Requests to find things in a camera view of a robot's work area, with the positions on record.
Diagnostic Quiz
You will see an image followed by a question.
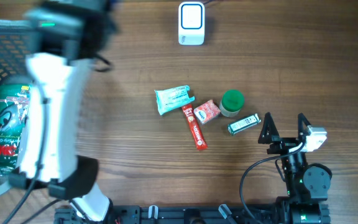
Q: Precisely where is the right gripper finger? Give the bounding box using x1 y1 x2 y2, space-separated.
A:
258 112 279 144
298 113 310 139

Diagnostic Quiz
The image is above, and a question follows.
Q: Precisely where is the green white small box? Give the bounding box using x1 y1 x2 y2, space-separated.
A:
227 113 261 136

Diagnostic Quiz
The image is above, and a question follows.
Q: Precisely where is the green lid jar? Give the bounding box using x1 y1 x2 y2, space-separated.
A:
219 90 245 117

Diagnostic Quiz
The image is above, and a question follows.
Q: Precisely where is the red small carton box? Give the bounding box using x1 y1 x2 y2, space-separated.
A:
193 100 221 124

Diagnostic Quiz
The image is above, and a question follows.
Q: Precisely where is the red coffee stick sachet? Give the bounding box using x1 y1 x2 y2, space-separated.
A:
181 104 208 151

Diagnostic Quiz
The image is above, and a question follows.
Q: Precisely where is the teal tissue packet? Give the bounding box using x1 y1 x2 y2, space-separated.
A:
155 85 195 115

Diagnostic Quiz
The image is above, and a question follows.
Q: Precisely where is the green glove package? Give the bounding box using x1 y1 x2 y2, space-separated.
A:
0 84 31 184

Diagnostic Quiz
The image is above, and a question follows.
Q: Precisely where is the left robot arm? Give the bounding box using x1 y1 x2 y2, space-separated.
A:
8 1 116 223

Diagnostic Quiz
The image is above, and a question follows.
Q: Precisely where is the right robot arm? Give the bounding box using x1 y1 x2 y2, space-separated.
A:
258 113 333 224

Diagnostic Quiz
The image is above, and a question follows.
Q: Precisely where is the white barcode scanner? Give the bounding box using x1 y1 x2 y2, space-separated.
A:
178 1 206 45

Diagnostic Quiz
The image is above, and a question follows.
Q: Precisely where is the right black cable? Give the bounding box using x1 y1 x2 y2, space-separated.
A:
239 142 306 224

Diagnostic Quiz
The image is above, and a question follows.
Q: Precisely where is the black cable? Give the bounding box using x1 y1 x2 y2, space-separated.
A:
239 142 306 224
9 174 62 224

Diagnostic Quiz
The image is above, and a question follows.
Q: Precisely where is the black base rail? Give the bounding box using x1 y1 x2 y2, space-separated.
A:
53 204 331 224

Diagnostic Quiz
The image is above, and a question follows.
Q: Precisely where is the left black cable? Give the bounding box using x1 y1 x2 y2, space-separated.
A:
9 174 62 224

